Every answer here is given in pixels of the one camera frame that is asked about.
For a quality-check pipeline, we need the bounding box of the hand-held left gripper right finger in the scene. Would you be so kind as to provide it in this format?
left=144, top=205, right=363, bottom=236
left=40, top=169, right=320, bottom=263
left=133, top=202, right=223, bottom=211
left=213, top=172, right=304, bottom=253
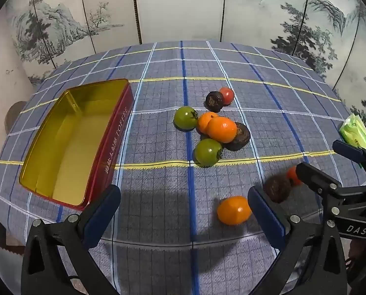
left=247, top=186, right=348, bottom=295

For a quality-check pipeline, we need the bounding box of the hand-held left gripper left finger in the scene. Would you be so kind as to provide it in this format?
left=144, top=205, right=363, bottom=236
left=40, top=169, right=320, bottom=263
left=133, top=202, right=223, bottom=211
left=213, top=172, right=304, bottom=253
left=21, top=184, right=122, bottom=295

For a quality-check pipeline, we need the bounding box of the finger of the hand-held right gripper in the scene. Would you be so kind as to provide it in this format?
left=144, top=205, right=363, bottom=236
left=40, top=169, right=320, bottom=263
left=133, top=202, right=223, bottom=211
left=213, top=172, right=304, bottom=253
left=296, top=162, right=366, bottom=222
left=332, top=140, right=366, bottom=185

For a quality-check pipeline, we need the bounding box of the red tomato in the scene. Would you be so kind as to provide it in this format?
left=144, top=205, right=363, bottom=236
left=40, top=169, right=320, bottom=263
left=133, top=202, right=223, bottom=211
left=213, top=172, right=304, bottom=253
left=286, top=166, right=303, bottom=187
left=218, top=87, right=235, bottom=105

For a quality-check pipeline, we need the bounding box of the dark wrinkled passion fruit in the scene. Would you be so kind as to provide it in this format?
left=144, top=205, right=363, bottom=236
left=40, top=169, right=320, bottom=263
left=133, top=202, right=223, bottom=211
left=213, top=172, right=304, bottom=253
left=205, top=91, right=225, bottom=113
left=223, top=122, right=251, bottom=152
left=264, top=175, right=292, bottom=203

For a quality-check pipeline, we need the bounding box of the orange mandarin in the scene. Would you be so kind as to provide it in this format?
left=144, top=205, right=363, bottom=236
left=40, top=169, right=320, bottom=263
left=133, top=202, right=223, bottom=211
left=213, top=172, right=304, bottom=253
left=197, top=112, right=219, bottom=135
left=207, top=117, right=238, bottom=144
left=217, top=196, right=252, bottom=225

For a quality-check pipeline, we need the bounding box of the red and gold tin box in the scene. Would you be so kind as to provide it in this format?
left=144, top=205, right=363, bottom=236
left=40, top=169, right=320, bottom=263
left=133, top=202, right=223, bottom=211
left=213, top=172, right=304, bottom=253
left=19, top=78, right=134, bottom=211

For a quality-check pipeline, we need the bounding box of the green tomato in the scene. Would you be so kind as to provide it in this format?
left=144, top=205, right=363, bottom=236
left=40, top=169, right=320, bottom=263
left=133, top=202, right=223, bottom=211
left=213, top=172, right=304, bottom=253
left=194, top=138, right=223, bottom=168
left=174, top=106, right=199, bottom=131

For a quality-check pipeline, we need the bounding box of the green tissue pack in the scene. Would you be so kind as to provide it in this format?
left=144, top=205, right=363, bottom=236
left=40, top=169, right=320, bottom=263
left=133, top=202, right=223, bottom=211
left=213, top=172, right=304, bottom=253
left=338, top=114, right=366, bottom=149

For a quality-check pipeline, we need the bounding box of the brown round object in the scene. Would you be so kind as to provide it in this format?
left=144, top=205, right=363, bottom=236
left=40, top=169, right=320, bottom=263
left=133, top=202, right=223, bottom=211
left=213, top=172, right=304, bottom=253
left=5, top=101, right=27, bottom=134

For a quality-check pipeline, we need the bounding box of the blue checked tablecloth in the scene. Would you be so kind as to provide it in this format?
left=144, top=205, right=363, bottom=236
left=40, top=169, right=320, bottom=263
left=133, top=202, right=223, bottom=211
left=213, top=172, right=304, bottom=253
left=0, top=40, right=366, bottom=295

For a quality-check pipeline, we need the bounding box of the landscape painted folding screen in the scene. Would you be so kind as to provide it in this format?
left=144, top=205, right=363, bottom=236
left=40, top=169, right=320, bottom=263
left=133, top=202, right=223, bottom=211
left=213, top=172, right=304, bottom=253
left=5, top=0, right=366, bottom=130

